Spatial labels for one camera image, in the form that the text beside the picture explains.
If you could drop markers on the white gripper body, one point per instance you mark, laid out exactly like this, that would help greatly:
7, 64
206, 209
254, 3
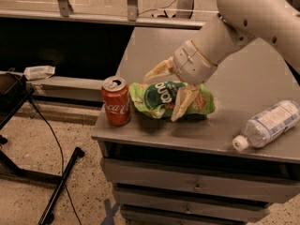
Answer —
192, 62

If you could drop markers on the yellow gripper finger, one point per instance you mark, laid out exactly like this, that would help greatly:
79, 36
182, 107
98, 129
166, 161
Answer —
162, 69
185, 96

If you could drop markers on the green rice chip bag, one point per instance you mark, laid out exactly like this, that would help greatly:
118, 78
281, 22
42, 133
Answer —
157, 100

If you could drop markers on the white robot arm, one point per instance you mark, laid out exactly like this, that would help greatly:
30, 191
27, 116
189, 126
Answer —
236, 25

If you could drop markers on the red coke can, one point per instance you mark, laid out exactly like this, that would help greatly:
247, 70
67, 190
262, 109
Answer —
114, 93

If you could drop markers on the grey drawer cabinet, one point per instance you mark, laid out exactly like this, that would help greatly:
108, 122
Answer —
187, 172

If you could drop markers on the clear plastic water bottle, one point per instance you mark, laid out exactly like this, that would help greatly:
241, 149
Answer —
268, 125

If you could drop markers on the metal railing with brackets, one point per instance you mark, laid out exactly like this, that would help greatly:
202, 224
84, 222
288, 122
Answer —
135, 12

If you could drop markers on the white packet on ledge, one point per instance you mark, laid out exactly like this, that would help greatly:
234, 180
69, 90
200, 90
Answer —
38, 72

